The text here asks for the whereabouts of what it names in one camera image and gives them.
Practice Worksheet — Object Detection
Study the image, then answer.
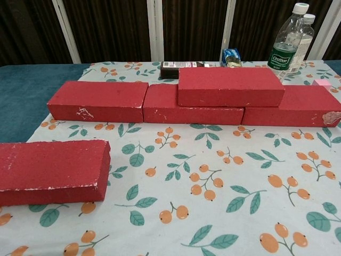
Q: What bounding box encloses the red brick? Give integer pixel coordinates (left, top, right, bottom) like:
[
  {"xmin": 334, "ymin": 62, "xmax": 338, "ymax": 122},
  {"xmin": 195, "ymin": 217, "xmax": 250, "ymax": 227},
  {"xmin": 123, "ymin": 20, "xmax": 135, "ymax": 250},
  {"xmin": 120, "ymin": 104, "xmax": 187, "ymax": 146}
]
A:
[
  {"xmin": 143, "ymin": 84, "xmax": 245, "ymax": 125},
  {"xmin": 177, "ymin": 67, "xmax": 286, "ymax": 108},
  {"xmin": 0, "ymin": 139, "xmax": 111, "ymax": 206},
  {"xmin": 47, "ymin": 81, "xmax": 149, "ymax": 123},
  {"xmin": 241, "ymin": 85, "xmax": 341, "ymax": 127}
]

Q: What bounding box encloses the brown medicine bottle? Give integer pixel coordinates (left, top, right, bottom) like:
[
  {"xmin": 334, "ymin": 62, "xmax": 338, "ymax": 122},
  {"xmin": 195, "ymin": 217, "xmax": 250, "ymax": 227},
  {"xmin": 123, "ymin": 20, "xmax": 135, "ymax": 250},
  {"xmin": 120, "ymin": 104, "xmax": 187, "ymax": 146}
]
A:
[{"xmin": 160, "ymin": 61, "xmax": 210, "ymax": 79}]

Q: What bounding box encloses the blue cookie package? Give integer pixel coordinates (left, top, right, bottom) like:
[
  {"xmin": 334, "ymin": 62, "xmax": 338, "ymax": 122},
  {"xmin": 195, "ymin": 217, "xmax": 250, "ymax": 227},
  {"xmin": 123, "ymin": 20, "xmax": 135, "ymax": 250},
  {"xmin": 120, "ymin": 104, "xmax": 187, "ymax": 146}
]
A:
[{"xmin": 221, "ymin": 48, "xmax": 243, "ymax": 69}]

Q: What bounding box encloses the dark brown pleated curtain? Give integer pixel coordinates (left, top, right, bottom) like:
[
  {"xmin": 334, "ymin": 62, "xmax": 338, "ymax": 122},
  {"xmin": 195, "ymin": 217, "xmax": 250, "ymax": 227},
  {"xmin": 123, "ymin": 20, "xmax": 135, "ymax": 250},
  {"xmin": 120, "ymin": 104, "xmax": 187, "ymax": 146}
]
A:
[{"xmin": 0, "ymin": 0, "xmax": 341, "ymax": 66}]

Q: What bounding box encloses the floral print tablecloth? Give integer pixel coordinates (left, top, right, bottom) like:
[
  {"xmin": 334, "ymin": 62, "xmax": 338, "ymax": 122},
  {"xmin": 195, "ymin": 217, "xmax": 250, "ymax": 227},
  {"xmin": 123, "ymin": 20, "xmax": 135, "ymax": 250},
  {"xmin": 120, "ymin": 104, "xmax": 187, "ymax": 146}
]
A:
[{"xmin": 0, "ymin": 60, "xmax": 341, "ymax": 256}]

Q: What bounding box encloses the green label water bottle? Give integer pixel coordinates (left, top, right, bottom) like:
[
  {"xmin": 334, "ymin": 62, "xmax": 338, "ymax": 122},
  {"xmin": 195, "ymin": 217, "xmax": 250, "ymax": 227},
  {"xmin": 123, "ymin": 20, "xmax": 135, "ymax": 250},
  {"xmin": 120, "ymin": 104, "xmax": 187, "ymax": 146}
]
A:
[{"xmin": 267, "ymin": 2, "xmax": 310, "ymax": 81}]

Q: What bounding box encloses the pink cube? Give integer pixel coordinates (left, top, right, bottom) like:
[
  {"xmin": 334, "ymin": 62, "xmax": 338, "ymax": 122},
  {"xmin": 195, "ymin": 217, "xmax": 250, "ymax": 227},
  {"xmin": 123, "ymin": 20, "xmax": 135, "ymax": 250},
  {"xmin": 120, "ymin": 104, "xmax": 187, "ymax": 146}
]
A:
[{"xmin": 312, "ymin": 79, "xmax": 332, "ymax": 90}]

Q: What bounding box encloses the white label water bottle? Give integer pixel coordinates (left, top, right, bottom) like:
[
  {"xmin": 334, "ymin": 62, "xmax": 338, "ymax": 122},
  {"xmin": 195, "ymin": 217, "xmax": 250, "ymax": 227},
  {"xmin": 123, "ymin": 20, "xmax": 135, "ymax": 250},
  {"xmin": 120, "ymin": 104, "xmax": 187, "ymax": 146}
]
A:
[{"xmin": 289, "ymin": 13, "xmax": 315, "ymax": 74}]

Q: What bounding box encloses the white metal frame post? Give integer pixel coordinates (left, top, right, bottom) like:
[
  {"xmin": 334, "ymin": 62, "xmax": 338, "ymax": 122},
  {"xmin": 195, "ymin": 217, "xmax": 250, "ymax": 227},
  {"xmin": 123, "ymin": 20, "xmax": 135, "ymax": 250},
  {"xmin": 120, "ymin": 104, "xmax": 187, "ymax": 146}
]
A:
[
  {"xmin": 222, "ymin": 0, "xmax": 236, "ymax": 62},
  {"xmin": 52, "ymin": 0, "xmax": 82, "ymax": 64},
  {"xmin": 306, "ymin": 0, "xmax": 341, "ymax": 61},
  {"xmin": 146, "ymin": 0, "xmax": 165, "ymax": 62}
]

